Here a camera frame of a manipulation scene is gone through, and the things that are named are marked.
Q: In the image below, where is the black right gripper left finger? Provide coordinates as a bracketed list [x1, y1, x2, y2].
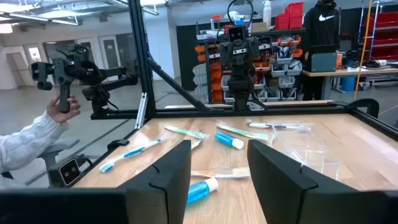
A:
[126, 139, 192, 224]

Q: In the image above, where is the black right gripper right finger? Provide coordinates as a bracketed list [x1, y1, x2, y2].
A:
[248, 139, 357, 224]

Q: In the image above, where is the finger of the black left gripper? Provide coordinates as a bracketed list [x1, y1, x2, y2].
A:
[220, 42, 233, 63]
[248, 37, 261, 60]

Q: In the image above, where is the blue mouthwash bottle white cap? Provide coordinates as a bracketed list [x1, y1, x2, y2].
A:
[186, 177, 220, 205]
[214, 131, 245, 151]

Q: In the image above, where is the clear plastic bag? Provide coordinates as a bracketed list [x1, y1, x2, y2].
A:
[272, 126, 340, 182]

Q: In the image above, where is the blue toothbrush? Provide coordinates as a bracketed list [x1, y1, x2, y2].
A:
[246, 121, 312, 132]
[99, 138, 163, 174]

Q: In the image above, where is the orange toothbrush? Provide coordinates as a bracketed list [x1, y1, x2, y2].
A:
[190, 167, 251, 180]

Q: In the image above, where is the green toothbrush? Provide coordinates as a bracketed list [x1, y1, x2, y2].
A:
[216, 123, 270, 141]
[164, 124, 210, 140]

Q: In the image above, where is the person's forearm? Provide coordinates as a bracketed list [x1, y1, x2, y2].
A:
[0, 111, 71, 175]

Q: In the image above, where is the parts bin rack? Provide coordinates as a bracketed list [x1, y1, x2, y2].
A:
[192, 27, 304, 104]

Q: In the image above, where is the white plastic bottle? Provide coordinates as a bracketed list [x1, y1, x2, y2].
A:
[262, 0, 272, 29]

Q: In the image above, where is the red plastic storage bin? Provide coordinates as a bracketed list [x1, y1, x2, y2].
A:
[274, 13, 290, 31]
[289, 15, 304, 30]
[285, 2, 305, 17]

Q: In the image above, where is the black table clamp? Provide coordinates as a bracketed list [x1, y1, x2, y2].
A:
[346, 98, 381, 119]
[106, 139, 130, 151]

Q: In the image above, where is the person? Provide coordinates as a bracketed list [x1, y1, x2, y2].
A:
[300, 0, 341, 101]

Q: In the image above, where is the grey laptop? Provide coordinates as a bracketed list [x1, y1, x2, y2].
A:
[309, 44, 338, 73]

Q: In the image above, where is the silver aluminium strut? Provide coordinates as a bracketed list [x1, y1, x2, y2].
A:
[134, 91, 149, 130]

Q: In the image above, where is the blue barrel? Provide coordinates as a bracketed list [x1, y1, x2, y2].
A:
[340, 76, 356, 93]

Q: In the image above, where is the wooden workbench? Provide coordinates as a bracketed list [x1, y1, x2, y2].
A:
[300, 67, 398, 94]

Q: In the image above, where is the red shelf rack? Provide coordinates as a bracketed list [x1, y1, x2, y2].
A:
[357, 0, 398, 63]

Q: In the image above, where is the black left camera cable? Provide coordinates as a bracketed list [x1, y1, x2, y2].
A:
[226, 0, 253, 32]

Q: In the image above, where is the black aluminium table frame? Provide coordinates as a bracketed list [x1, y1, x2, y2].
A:
[71, 0, 398, 187]

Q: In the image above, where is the black table-level camera box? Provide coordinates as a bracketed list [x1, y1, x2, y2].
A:
[48, 155, 93, 188]

